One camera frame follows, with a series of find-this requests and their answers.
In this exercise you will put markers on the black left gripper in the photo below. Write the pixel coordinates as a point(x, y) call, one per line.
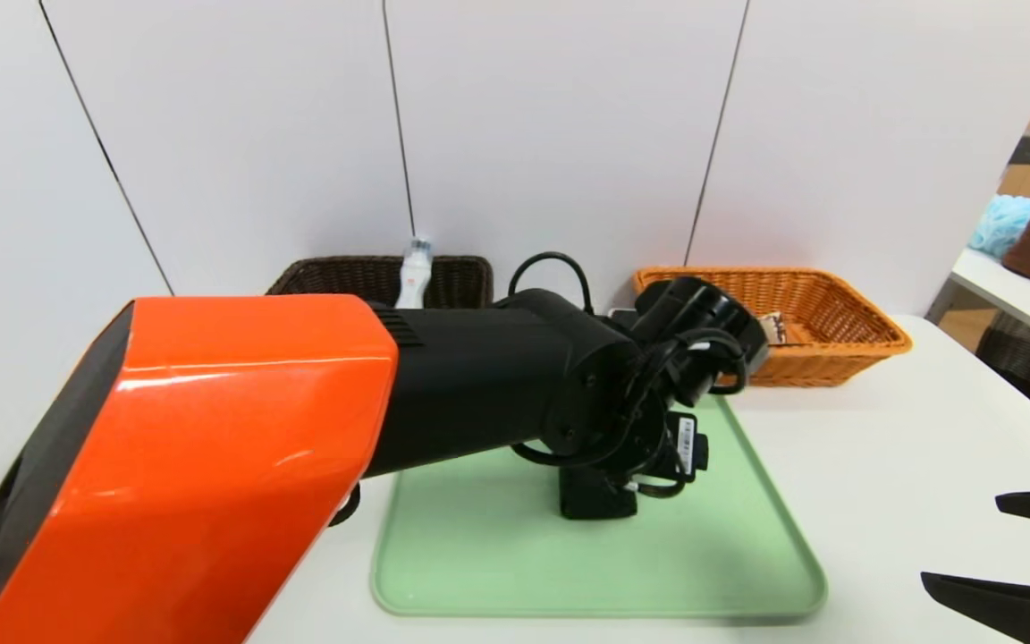
point(687, 444)

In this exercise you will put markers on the orange wicker basket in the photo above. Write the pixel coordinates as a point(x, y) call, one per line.
point(837, 349)

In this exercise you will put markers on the clear spray bottle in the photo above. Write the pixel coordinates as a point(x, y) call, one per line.
point(413, 277)

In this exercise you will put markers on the black cloth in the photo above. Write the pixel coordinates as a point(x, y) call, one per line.
point(595, 501)

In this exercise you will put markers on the light green plastic tray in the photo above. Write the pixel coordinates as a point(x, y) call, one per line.
point(730, 555)

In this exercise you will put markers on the dark brown wicker basket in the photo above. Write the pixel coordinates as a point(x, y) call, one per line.
point(363, 277)

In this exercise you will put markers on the light blue bag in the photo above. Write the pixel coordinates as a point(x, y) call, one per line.
point(1002, 224)

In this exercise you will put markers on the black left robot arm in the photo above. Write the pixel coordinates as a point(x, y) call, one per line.
point(256, 429)

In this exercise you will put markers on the chocolate cake slice toy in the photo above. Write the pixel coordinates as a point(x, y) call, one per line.
point(774, 329)

